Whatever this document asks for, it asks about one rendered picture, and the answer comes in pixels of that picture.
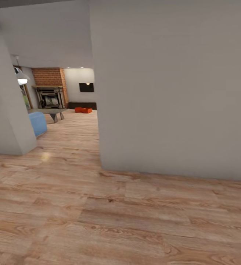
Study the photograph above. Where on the door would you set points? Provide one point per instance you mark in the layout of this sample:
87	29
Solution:
23	90

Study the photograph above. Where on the wall mounted tv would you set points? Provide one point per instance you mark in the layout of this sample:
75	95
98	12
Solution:
86	87

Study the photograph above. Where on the coffee table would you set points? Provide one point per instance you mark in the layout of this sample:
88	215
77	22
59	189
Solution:
52	112

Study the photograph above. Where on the cabinet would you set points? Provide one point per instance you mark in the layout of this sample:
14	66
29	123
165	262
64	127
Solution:
91	105

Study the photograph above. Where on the sofa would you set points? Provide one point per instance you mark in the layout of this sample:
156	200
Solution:
38	123

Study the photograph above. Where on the wood fireplace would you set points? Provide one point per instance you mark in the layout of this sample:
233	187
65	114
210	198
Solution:
50	97

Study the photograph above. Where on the room light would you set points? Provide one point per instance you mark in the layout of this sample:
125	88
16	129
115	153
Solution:
20	75

